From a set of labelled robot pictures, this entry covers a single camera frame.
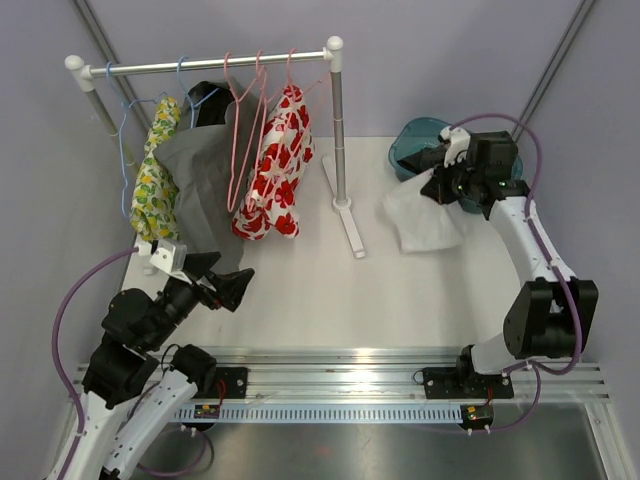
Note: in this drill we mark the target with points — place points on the teal plastic bin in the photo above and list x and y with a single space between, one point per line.
410 145

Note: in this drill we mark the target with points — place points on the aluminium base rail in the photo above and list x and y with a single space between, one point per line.
382 375

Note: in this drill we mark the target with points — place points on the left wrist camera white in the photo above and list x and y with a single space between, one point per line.
164 255

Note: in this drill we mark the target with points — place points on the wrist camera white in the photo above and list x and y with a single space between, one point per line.
456 140
164 255

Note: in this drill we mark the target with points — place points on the dark dotted skirt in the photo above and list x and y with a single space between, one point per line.
423 160

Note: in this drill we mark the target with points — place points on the slotted cable duct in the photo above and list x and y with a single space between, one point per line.
195 413

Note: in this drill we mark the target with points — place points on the grey garment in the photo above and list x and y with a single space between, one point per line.
198 159

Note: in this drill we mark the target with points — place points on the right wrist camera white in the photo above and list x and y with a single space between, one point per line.
456 140

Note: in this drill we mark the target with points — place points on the metal clothes rack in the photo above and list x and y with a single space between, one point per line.
334 166

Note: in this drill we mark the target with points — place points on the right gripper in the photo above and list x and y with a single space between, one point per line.
437 187

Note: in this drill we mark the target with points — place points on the pink hanger of dotted skirt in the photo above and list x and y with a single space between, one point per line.
233 185

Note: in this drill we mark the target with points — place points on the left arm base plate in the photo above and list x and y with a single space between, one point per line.
229 383

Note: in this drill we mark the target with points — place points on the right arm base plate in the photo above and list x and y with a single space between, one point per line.
441 383

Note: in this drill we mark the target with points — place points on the white skirt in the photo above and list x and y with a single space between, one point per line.
421 223

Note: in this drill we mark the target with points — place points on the red floral white garment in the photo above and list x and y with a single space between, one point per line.
287 149

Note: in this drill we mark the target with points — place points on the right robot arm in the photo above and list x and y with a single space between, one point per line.
547 326

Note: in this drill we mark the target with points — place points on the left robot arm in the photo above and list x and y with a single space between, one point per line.
117 415

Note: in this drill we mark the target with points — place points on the lemon print garment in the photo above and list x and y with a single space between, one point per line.
151 213

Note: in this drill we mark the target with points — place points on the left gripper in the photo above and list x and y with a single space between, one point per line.
230 288

